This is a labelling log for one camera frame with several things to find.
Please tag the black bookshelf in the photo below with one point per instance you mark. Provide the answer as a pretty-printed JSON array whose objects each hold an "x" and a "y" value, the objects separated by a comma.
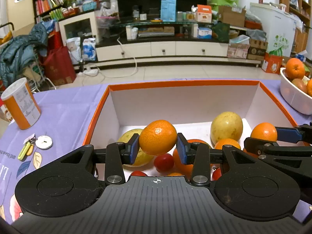
[{"x": 48, "y": 0}]

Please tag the orange white carton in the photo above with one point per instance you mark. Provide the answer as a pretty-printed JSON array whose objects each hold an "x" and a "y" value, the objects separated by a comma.
[{"x": 203, "y": 13}]

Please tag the orange gift box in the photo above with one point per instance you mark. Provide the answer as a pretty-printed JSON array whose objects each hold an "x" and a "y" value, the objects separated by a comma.
[{"x": 272, "y": 64}]

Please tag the white glass-door cabinet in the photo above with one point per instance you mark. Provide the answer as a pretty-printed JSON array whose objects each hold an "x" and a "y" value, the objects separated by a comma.
[{"x": 61, "y": 29}]

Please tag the purple printed tablecloth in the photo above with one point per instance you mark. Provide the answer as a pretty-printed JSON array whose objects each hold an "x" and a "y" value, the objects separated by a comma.
[{"x": 65, "y": 112}]

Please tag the white round tag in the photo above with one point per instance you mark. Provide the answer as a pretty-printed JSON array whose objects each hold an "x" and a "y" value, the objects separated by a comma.
[{"x": 43, "y": 142}]

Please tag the red tomato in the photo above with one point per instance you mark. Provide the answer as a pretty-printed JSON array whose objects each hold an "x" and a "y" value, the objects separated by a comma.
[
  {"x": 137, "y": 173},
  {"x": 217, "y": 174},
  {"x": 163, "y": 162}
]

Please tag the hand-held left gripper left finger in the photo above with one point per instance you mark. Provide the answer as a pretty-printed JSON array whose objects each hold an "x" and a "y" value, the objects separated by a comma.
[{"x": 134, "y": 148}]

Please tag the dark green gift box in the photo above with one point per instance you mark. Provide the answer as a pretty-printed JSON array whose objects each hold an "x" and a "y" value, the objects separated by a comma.
[{"x": 221, "y": 31}]

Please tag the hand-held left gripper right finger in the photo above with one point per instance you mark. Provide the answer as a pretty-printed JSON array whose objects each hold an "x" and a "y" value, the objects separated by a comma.
[{"x": 181, "y": 148}]

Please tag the brown cardboard box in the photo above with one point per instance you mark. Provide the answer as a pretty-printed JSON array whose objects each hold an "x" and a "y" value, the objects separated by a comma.
[{"x": 231, "y": 15}]

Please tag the yellow passion fruit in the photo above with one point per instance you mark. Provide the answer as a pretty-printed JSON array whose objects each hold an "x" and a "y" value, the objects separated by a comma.
[
  {"x": 226, "y": 126},
  {"x": 126, "y": 136}
]

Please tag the brown printed carton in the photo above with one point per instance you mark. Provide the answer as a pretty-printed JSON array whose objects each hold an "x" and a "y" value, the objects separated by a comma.
[{"x": 257, "y": 50}]

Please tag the orange white canister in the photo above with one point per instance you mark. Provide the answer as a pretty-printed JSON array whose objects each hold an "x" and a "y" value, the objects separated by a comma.
[{"x": 23, "y": 109}]

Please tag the large orange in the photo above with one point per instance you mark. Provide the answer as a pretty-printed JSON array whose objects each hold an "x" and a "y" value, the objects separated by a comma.
[{"x": 181, "y": 169}]

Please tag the white jug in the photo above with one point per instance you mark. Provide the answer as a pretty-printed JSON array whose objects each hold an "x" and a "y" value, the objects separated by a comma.
[{"x": 132, "y": 33}]

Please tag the blue jacket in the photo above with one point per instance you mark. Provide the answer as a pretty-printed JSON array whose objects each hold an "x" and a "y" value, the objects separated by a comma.
[{"x": 19, "y": 53}]

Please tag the brown kiwi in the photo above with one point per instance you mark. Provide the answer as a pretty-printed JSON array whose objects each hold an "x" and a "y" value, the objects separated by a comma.
[{"x": 299, "y": 84}]

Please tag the blue paper bag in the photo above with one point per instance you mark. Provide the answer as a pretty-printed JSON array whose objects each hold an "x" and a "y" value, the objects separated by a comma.
[{"x": 168, "y": 10}]

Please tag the red shopping bag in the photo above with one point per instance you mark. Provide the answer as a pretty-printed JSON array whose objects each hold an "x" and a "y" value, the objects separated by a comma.
[{"x": 59, "y": 65}]

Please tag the brown snack box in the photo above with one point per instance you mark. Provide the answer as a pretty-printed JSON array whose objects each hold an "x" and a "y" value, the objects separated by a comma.
[{"x": 4, "y": 113}]

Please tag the white plastic bowl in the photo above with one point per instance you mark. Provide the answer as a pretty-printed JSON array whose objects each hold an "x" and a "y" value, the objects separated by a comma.
[{"x": 295, "y": 100}]

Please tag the white television stand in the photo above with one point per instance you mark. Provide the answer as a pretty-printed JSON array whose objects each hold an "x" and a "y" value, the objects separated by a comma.
[{"x": 163, "y": 48}]

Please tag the white floor air conditioner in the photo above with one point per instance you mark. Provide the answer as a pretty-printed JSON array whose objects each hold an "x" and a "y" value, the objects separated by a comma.
[{"x": 20, "y": 7}]

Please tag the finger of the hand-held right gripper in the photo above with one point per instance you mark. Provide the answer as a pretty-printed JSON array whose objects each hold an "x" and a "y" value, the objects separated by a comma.
[
  {"x": 288, "y": 134},
  {"x": 256, "y": 143}
]

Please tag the blue white tissue box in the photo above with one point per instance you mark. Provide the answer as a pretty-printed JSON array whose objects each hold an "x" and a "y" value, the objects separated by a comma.
[{"x": 204, "y": 33}]

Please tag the pink printed carton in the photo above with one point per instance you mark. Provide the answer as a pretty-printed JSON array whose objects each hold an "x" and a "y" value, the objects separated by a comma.
[{"x": 237, "y": 50}]

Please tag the white chest freezer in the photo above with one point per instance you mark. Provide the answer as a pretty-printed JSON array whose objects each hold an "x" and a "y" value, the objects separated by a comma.
[{"x": 275, "y": 29}]

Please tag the white blue rice bag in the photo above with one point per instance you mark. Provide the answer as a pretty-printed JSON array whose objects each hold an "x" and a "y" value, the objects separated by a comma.
[{"x": 89, "y": 50}]

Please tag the white plastic bag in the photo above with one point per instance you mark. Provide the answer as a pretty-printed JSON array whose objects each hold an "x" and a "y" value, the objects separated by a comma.
[{"x": 73, "y": 50}]

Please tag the orange cardboard box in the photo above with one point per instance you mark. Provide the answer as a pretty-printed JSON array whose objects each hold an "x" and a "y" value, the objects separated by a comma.
[{"x": 175, "y": 104}]

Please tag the small mandarin orange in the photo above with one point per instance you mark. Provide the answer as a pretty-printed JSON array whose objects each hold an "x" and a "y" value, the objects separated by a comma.
[{"x": 228, "y": 142}]

